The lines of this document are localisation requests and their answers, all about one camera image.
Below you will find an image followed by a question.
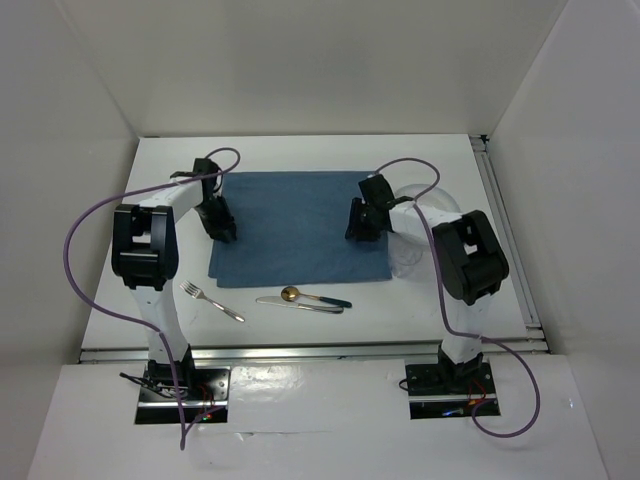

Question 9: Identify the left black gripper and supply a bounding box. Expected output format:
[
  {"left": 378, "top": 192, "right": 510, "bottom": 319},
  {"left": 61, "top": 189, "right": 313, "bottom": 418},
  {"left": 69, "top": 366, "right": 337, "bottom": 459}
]
[{"left": 193, "top": 194, "right": 237, "bottom": 243}]

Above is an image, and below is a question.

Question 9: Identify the clear glass bowl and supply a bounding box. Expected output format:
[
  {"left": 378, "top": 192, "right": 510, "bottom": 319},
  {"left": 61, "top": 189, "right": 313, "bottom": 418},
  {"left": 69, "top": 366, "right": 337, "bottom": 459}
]
[{"left": 389, "top": 184, "right": 462, "bottom": 246}]

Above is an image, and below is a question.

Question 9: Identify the blue cloth napkin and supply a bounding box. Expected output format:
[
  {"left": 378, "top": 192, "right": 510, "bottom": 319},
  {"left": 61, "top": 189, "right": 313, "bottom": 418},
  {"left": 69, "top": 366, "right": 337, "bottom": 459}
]
[{"left": 208, "top": 171, "right": 392, "bottom": 289}]

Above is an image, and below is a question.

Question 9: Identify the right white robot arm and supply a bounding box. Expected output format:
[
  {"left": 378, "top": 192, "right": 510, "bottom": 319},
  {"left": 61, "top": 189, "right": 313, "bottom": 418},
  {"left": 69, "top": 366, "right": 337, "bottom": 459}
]
[{"left": 345, "top": 174, "right": 509, "bottom": 392}]

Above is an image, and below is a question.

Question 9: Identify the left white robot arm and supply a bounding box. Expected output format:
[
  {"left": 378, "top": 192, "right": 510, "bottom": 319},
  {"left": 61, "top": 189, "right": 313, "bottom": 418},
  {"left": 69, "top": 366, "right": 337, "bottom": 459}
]
[{"left": 111, "top": 154, "right": 237, "bottom": 399}]

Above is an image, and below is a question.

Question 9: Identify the clear plastic cup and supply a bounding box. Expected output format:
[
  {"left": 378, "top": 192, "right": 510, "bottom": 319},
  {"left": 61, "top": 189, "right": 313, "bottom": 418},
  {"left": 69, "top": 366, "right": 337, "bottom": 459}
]
[{"left": 388, "top": 235, "right": 423, "bottom": 278}]

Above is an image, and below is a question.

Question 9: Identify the silver fork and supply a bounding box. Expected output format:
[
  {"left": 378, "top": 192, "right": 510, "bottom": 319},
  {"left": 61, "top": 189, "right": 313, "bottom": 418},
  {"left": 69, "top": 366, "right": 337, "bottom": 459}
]
[{"left": 180, "top": 281, "right": 245, "bottom": 323}]

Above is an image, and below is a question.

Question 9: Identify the silver table knife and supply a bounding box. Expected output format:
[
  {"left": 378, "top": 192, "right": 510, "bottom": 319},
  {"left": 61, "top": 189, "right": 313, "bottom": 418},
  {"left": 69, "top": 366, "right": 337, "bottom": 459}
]
[{"left": 255, "top": 296, "right": 344, "bottom": 314}]

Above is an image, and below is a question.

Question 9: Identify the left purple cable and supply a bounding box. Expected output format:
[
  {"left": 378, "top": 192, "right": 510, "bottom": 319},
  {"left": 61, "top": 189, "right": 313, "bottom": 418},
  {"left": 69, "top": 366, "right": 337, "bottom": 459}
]
[{"left": 61, "top": 147, "right": 241, "bottom": 450}]

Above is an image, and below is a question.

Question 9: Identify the purple cable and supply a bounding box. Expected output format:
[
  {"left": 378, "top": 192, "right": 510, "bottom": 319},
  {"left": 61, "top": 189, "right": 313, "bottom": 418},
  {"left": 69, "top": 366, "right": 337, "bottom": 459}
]
[
  {"left": 61, "top": 147, "right": 241, "bottom": 450},
  {"left": 371, "top": 158, "right": 543, "bottom": 438}
]

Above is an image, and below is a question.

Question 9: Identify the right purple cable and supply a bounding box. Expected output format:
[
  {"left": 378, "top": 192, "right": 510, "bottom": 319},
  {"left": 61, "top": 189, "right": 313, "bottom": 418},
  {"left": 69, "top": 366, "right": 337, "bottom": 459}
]
[{"left": 371, "top": 158, "right": 543, "bottom": 438}]

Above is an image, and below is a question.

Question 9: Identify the gold spoon teal handle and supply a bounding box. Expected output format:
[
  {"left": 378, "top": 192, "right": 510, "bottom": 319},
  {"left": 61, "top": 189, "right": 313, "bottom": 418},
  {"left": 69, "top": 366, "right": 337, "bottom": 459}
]
[{"left": 280, "top": 286, "right": 353, "bottom": 308}]

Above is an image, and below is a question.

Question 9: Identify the aluminium front rail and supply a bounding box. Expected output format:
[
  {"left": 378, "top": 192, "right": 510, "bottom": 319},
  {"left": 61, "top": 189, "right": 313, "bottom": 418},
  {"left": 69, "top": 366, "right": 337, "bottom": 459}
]
[{"left": 79, "top": 339, "right": 446, "bottom": 365}]

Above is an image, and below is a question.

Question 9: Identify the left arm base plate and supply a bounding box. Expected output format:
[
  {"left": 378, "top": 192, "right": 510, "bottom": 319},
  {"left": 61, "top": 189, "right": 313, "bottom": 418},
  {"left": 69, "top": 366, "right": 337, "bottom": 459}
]
[{"left": 119, "top": 367, "right": 231, "bottom": 425}]

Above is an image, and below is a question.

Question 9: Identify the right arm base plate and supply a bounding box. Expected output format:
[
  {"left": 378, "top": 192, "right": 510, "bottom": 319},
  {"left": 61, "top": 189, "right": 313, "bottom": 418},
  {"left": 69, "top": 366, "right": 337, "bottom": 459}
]
[{"left": 398, "top": 362, "right": 501, "bottom": 420}]

